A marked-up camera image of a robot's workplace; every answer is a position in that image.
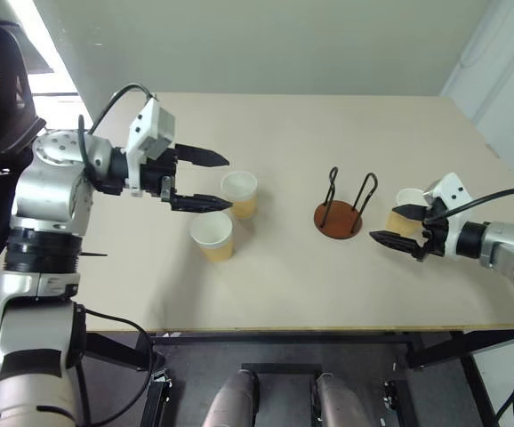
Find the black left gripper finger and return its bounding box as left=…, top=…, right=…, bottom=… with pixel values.
left=174, top=142, right=231, bottom=169
left=170, top=193, right=234, bottom=213

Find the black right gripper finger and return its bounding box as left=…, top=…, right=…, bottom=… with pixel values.
left=368, top=230, right=426, bottom=260
left=391, top=203, right=429, bottom=221

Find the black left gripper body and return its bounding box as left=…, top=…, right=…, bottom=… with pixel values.
left=140, top=149, right=181, bottom=200

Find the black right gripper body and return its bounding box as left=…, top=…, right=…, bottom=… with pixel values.
left=416, top=198, right=461, bottom=264

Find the yellow white paper cup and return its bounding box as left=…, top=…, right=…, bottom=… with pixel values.
left=220, top=170, right=259, bottom=221
left=189, top=212, right=236, bottom=264
left=384, top=187, right=428, bottom=239

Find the dark rounded robot leg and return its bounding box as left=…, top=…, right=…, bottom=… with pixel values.
left=313, top=372, right=367, bottom=427
left=205, top=368, right=261, bottom=427

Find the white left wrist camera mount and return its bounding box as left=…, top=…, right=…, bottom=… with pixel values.
left=125, top=96, right=178, bottom=198

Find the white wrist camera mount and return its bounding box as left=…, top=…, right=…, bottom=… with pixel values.
left=125, top=96, right=178, bottom=198
left=423, top=172, right=478, bottom=215

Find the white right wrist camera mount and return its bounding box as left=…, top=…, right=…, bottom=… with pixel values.
left=423, top=172, right=478, bottom=215

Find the brown round cup holder stand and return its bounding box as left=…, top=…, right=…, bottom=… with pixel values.
left=312, top=166, right=379, bottom=240

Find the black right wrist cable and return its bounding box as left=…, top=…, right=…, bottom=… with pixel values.
left=425, top=186, right=514, bottom=224

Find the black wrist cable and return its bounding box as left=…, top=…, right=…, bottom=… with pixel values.
left=425, top=186, right=514, bottom=224
left=77, top=83, right=158, bottom=180

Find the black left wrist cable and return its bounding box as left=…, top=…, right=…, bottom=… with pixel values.
left=77, top=83, right=158, bottom=180

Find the black left arm lower cable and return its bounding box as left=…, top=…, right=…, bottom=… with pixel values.
left=73, top=305, right=157, bottom=426

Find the black metal table frame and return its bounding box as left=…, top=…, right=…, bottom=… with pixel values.
left=83, top=327, right=514, bottom=427

